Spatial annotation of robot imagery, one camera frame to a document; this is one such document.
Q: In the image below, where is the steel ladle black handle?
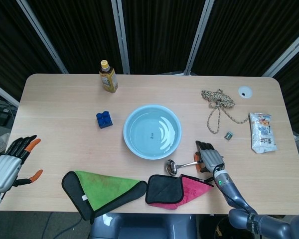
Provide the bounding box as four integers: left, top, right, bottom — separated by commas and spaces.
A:
165, 159, 202, 177

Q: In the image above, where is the blue toy building block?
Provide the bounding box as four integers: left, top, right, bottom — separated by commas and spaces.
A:
96, 110, 114, 129

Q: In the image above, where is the coiled braided rope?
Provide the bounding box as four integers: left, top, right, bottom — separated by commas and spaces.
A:
200, 89, 251, 134

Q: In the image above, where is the black waste bin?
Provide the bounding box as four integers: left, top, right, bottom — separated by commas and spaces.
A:
214, 215, 240, 239

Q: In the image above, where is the pink and grey cloth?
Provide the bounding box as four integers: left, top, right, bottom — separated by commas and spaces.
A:
145, 174, 215, 211

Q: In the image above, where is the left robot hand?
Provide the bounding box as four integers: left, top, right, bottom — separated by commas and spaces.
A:
0, 134, 44, 194

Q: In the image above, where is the grey sneaker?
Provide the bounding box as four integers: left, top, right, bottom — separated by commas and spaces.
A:
0, 132, 10, 153

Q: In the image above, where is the white printed snack bag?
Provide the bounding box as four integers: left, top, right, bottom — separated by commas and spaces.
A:
249, 112, 278, 155

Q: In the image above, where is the light blue plastic basin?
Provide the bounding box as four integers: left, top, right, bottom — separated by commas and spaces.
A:
123, 105, 183, 160

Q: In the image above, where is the white table cable grommet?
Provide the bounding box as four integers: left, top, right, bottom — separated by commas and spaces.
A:
238, 85, 253, 99

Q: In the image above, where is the grey partition frame post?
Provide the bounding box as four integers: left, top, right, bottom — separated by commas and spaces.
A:
111, 0, 131, 75
183, 0, 215, 76
262, 31, 299, 77
16, 0, 69, 74
0, 79, 20, 108

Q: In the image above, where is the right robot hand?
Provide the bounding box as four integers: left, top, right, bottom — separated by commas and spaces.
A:
193, 140, 226, 174

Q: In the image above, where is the yellow-capped tea bottle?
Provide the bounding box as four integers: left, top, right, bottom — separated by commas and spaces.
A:
99, 59, 119, 94

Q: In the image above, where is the grey robot torso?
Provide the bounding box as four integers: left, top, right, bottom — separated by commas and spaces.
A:
89, 213, 197, 239

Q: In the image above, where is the green and grey cloth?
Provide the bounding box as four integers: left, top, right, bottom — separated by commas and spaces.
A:
61, 170, 148, 224

